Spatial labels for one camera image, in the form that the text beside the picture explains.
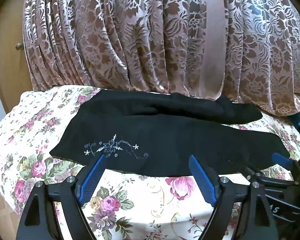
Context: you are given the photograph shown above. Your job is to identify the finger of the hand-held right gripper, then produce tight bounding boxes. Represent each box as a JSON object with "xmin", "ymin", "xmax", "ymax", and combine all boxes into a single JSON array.
[
  {"xmin": 245, "ymin": 166, "xmax": 300, "ymax": 188},
  {"xmin": 271, "ymin": 153, "xmax": 300, "ymax": 180}
]

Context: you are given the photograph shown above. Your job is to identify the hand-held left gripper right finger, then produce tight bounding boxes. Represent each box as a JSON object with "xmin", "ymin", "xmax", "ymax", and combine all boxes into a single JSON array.
[{"xmin": 188, "ymin": 154, "xmax": 282, "ymax": 240}]

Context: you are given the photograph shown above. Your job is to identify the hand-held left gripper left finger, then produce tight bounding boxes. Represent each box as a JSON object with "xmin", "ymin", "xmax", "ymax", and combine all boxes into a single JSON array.
[{"xmin": 16, "ymin": 153, "xmax": 107, "ymax": 240}]

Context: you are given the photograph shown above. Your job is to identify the black embroidered pants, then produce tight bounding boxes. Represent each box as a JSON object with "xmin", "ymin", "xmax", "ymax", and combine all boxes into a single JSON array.
[{"xmin": 49, "ymin": 90, "xmax": 290, "ymax": 178}]

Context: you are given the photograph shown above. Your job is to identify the floral bed sheet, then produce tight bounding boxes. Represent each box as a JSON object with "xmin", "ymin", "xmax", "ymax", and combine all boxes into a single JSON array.
[{"xmin": 0, "ymin": 85, "xmax": 300, "ymax": 240}]

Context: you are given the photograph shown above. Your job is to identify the wooden door with knob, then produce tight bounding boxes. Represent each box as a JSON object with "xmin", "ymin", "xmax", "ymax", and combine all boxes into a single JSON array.
[{"xmin": 0, "ymin": 0, "xmax": 33, "ymax": 113}]

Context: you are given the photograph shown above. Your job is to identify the brown floral curtain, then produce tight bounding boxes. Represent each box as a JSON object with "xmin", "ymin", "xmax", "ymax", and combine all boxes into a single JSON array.
[{"xmin": 22, "ymin": 0, "xmax": 300, "ymax": 118}]

